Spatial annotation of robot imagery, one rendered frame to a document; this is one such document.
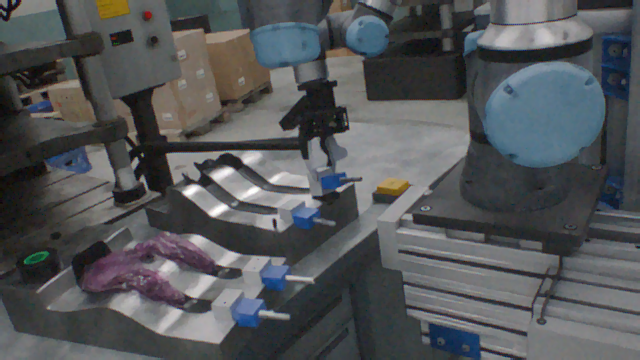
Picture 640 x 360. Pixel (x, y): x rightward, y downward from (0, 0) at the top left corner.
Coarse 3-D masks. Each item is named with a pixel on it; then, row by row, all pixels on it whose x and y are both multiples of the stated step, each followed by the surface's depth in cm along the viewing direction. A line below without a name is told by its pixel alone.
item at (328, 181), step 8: (320, 168) 125; (328, 168) 124; (320, 176) 121; (328, 176) 120; (336, 176) 119; (344, 176) 121; (360, 176) 117; (312, 184) 123; (320, 184) 121; (328, 184) 120; (336, 184) 119; (344, 184) 121; (312, 192) 124; (320, 192) 122; (328, 192) 123
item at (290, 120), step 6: (300, 102) 119; (306, 102) 118; (294, 108) 121; (300, 108) 120; (306, 108) 119; (288, 114) 123; (294, 114) 121; (282, 120) 124; (288, 120) 123; (294, 120) 122; (282, 126) 125; (288, 126) 124; (294, 126) 125
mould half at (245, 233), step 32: (256, 160) 144; (192, 192) 129; (256, 192) 134; (352, 192) 129; (160, 224) 142; (192, 224) 131; (224, 224) 123; (256, 224) 116; (288, 224) 114; (320, 224) 121; (288, 256) 114
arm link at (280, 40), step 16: (256, 0) 57; (272, 0) 57; (288, 0) 57; (304, 0) 58; (320, 0) 65; (256, 16) 58; (272, 16) 57; (288, 16) 57; (304, 16) 58; (320, 16) 67; (256, 32) 59; (272, 32) 58; (288, 32) 58; (304, 32) 59; (256, 48) 60; (272, 48) 59; (288, 48) 59; (304, 48) 59; (272, 64) 60; (288, 64) 60
